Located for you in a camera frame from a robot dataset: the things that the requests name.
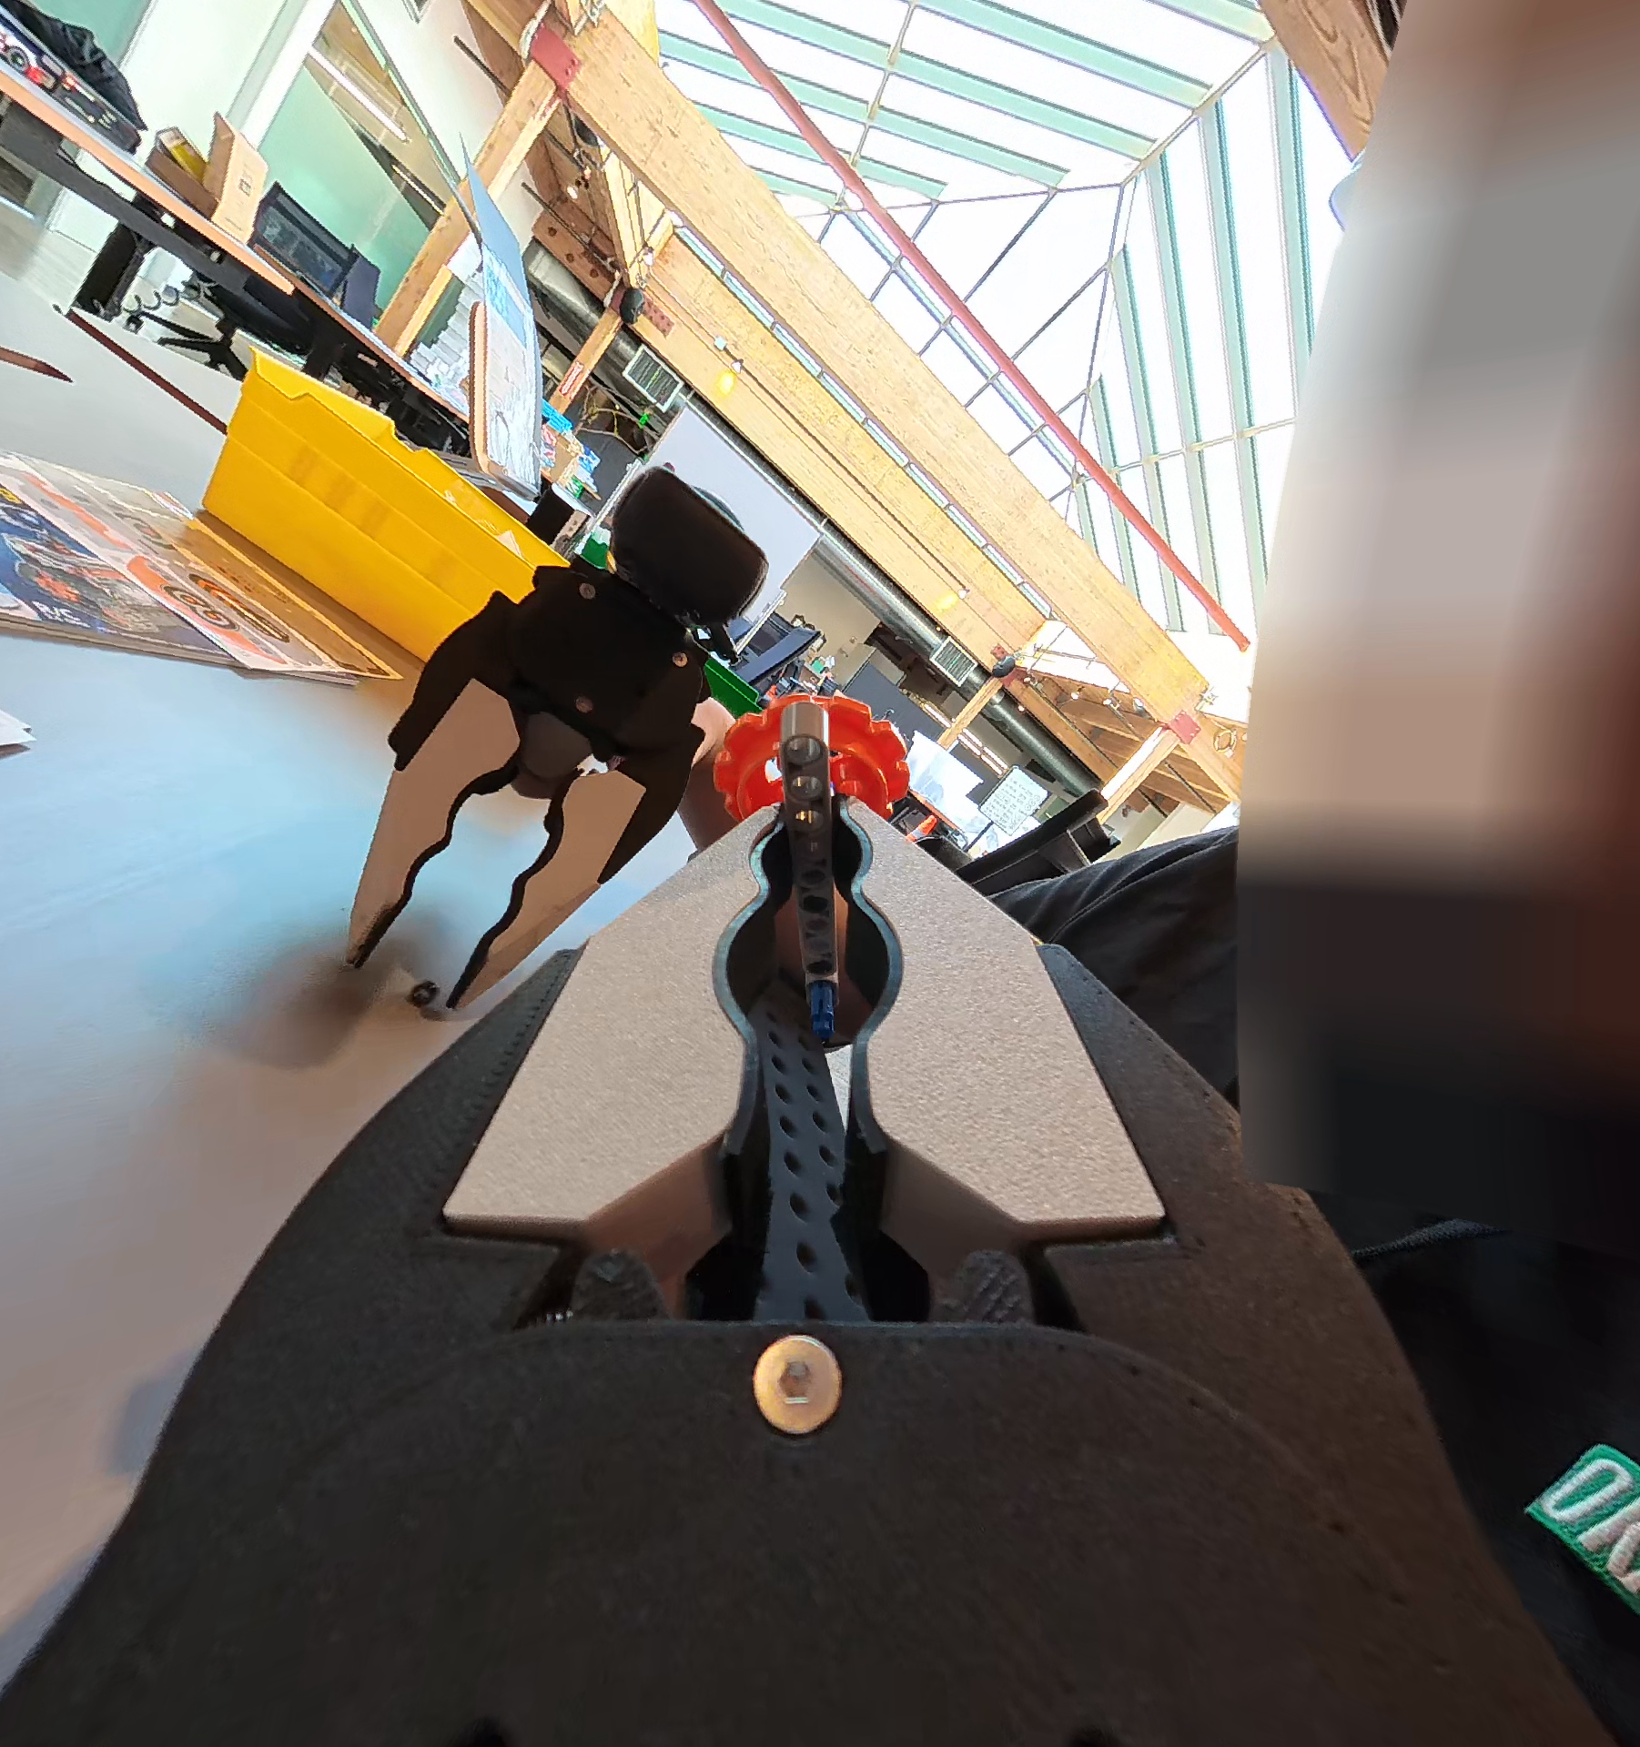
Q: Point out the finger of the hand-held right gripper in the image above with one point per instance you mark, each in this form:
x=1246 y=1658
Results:
x=425 y=792
x=589 y=847

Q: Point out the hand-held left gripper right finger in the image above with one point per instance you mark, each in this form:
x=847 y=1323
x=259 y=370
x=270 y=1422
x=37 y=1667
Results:
x=1011 y=1065

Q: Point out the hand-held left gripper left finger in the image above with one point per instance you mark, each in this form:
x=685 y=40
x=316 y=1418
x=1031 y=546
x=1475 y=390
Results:
x=601 y=1065

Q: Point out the orange gear wheel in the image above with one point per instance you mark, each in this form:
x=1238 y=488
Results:
x=745 y=765

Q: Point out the grey beam assembly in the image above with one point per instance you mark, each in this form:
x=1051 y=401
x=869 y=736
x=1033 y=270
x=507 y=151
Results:
x=809 y=847

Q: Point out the person's right forearm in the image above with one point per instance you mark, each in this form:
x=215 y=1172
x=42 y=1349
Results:
x=709 y=819

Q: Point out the brown sticker sheet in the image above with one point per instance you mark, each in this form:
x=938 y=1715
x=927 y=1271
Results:
x=343 y=655

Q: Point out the white whiteboard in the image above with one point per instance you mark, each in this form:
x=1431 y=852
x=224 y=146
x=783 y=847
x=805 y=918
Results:
x=738 y=477

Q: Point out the black office chair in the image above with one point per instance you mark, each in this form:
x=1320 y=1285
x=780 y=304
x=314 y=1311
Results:
x=1038 y=847

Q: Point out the white orange sticker sheet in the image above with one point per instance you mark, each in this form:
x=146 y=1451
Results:
x=219 y=614

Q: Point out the yellow plastic bin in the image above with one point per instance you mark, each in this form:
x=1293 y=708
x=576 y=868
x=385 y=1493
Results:
x=356 y=504

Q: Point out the blue instruction booklet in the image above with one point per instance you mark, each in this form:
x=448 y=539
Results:
x=28 y=559

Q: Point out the red ceiling pipe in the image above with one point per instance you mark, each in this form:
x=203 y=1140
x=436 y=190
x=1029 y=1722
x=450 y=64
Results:
x=984 y=341

